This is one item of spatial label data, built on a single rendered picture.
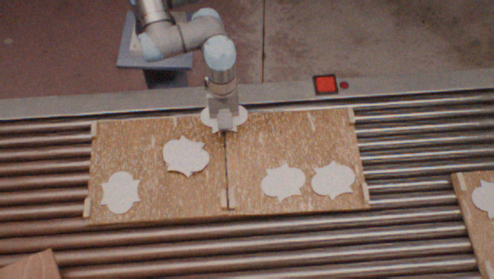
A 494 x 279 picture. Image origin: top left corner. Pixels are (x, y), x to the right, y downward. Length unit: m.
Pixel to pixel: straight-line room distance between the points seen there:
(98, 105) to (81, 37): 1.52
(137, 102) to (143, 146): 0.18
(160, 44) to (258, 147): 0.48
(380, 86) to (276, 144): 0.43
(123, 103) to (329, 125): 0.68
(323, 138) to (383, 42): 1.63
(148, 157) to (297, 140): 0.46
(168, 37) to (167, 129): 0.42
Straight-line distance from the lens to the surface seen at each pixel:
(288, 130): 1.69
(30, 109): 1.89
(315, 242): 1.55
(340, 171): 1.62
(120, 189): 1.62
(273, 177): 1.59
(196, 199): 1.58
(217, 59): 1.29
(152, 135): 1.70
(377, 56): 3.17
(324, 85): 1.81
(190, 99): 1.78
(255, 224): 1.56
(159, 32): 1.38
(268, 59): 3.07
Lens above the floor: 2.36
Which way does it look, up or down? 59 degrees down
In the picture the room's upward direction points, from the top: straight up
